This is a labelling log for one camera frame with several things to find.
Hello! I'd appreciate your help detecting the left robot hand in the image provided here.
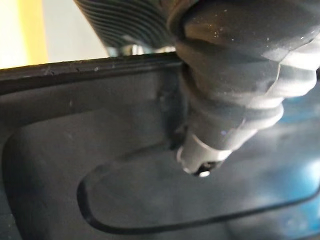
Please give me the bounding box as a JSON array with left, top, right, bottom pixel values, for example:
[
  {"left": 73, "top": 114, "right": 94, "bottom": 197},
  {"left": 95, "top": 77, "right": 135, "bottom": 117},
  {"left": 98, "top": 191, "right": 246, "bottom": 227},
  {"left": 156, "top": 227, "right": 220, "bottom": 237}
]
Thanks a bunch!
[{"left": 73, "top": 0, "right": 320, "bottom": 179}]

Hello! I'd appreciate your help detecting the black plastic housing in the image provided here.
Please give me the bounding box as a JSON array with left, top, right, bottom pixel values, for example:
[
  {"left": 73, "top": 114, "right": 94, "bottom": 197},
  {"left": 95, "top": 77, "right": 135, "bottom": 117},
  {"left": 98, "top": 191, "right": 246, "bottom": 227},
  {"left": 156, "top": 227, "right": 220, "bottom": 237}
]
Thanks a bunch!
[{"left": 0, "top": 51, "right": 320, "bottom": 240}]

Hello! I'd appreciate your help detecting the yellow shelf post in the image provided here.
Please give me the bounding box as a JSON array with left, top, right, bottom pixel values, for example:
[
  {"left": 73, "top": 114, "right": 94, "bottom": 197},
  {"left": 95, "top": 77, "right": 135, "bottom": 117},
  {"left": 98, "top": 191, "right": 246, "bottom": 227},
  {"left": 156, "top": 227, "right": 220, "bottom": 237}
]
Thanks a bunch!
[{"left": 0, "top": 0, "right": 49, "bottom": 70}]

